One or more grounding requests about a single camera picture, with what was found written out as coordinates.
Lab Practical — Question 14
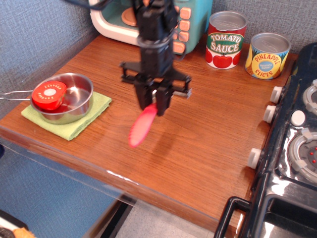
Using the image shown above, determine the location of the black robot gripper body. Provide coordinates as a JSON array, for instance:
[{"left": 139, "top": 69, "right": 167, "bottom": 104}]
[{"left": 120, "top": 42, "right": 192, "bottom": 98}]

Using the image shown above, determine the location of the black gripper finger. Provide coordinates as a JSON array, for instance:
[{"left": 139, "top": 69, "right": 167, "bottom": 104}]
[
  {"left": 134, "top": 83, "right": 153, "bottom": 110},
  {"left": 156, "top": 86, "right": 173, "bottom": 116}
]

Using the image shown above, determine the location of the red handled metal spoon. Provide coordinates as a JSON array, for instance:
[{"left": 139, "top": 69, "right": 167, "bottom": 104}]
[{"left": 128, "top": 89, "right": 158, "bottom": 148}]

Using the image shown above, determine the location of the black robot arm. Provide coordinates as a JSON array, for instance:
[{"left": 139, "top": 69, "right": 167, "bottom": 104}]
[{"left": 120, "top": 0, "right": 191, "bottom": 116}]

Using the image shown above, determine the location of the green folded cloth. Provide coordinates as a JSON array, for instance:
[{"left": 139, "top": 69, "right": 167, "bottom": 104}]
[{"left": 21, "top": 92, "right": 112, "bottom": 141}]

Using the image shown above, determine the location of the teal toy microwave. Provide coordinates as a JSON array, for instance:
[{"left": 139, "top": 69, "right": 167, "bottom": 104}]
[{"left": 90, "top": 0, "right": 213, "bottom": 55}]

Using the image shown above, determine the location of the tomato sauce can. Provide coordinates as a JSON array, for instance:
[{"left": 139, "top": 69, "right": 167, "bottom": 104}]
[{"left": 205, "top": 11, "right": 247, "bottom": 69}]

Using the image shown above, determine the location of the red toy tomato half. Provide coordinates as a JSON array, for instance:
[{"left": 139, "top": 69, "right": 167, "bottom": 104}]
[{"left": 32, "top": 81, "right": 67, "bottom": 111}]

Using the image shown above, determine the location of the pineapple slices can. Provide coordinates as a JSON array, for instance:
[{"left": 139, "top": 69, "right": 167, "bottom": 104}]
[{"left": 245, "top": 32, "right": 291, "bottom": 80}]

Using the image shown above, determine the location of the black toy stove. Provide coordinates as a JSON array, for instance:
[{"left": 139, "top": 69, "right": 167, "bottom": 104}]
[{"left": 214, "top": 43, "right": 317, "bottom": 238}]

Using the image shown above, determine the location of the orange fuzzy object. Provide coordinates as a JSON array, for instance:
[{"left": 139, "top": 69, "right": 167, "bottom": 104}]
[{"left": 12, "top": 228, "right": 36, "bottom": 238}]

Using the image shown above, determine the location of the steel saucepan with wire handle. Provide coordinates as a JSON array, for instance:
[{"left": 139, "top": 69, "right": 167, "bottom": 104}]
[{"left": 0, "top": 73, "right": 94, "bottom": 124}]

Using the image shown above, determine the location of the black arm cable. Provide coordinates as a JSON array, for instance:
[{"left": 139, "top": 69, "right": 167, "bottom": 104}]
[{"left": 64, "top": 0, "right": 112, "bottom": 11}]

